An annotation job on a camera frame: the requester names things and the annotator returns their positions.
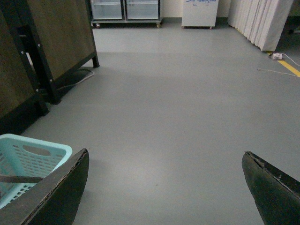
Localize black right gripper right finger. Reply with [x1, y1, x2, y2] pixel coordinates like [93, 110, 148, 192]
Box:
[241, 151, 300, 225]

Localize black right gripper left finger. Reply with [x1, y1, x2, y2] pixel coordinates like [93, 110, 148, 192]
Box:
[0, 149, 90, 225]

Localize light blue plastic basket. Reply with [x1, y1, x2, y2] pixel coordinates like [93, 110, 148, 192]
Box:
[0, 133, 73, 209]

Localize white power strip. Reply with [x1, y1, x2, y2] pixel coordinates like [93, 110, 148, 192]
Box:
[270, 52, 283, 60]

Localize dark wooden display stand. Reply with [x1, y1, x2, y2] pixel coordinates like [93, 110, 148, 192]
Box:
[0, 0, 99, 134]

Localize white folding curtain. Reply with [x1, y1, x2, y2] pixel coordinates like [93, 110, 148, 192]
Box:
[228, 0, 293, 52]

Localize glass door fridge cabinet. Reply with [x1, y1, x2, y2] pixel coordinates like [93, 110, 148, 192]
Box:
[90, 0, 163, 28]

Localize white rolling cabinet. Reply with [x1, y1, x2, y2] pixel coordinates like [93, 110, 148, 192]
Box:
[181, 0, 219, 30]

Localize white floor cable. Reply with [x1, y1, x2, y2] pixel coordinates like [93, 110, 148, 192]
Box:
[257, 53, 300, 77]

